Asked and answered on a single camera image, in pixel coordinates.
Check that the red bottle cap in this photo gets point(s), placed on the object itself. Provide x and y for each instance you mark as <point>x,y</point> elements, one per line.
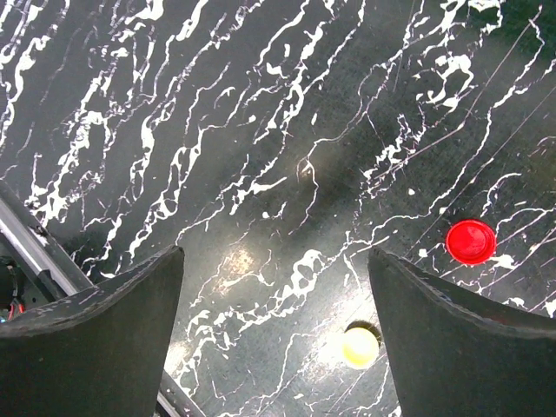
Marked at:
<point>471,242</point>

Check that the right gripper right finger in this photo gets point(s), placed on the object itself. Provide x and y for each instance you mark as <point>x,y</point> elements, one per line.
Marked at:
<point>455,353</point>

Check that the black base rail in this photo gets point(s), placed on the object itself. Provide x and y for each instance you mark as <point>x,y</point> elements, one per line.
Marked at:
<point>37,275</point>

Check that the yellow bottle cap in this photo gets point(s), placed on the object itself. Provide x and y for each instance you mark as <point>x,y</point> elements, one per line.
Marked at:
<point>360,348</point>

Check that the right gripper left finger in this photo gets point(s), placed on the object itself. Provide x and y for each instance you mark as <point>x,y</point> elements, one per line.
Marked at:
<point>99,352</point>

